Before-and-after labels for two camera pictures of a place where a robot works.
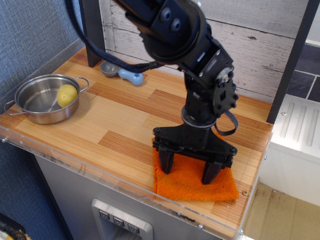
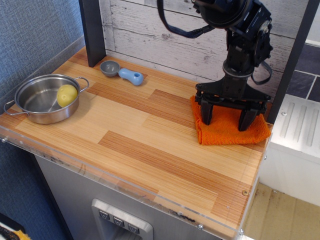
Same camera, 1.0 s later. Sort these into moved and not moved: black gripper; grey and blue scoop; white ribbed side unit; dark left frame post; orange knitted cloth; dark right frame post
Moved: orange knitted cloth; black gripper
Not moved: grey and blue scoop; dark right frame post; dark left frame post; white ribbed side unit
